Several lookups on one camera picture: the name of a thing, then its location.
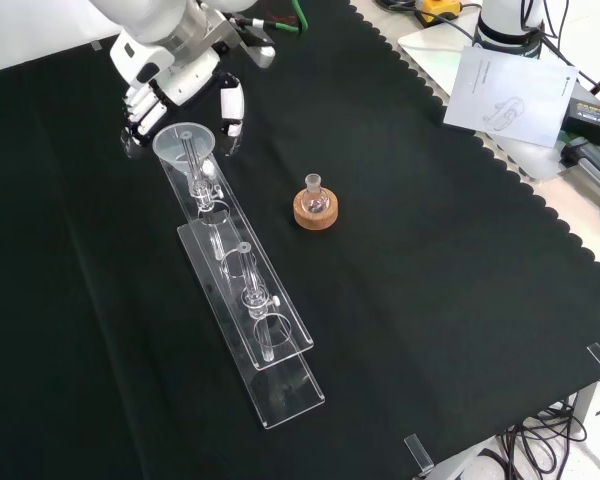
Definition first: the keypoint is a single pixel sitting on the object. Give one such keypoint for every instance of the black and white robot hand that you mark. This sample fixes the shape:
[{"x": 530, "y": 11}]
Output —
[{"x": 180, "y": 80}]

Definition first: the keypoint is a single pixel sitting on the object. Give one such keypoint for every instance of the clear plastic funnel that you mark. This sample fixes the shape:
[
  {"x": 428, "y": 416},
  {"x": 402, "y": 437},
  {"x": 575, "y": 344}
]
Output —
[{"x": 172, "y": 147}]

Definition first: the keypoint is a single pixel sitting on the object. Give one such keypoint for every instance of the clear acrylic funnel stand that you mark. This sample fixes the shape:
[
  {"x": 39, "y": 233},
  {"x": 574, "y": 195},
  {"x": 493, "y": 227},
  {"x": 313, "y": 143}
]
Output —
[{"x": 260, "y": 320}]

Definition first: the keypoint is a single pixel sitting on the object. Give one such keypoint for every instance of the small round-bottom glass flask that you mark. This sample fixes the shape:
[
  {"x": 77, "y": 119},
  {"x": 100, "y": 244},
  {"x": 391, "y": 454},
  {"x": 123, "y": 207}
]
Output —
[{"x": 314, "y": 200}]

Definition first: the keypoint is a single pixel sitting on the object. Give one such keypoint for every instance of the yellow stop button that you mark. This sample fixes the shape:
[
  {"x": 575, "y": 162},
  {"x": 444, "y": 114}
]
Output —
[{"x": 437, "y": 7}]

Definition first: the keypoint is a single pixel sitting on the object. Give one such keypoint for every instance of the white printed paper sheet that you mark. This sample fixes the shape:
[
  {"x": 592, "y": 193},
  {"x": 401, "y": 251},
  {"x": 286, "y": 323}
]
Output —
[{"x": 510, "y": 95}]

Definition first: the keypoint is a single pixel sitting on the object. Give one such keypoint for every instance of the black table cloth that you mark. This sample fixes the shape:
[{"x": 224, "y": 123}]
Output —
[{"x": 430, "y": 300}]

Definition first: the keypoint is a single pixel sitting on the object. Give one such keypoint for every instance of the black power adapter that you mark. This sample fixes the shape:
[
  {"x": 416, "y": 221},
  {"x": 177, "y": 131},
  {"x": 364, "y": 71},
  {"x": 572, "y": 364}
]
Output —
[{"x": 592, "y": 117}]

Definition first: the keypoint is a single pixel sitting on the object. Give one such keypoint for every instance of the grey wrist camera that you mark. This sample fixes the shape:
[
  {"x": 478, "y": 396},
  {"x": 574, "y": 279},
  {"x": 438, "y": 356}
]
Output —
[{"x": 257, "y": 50}]

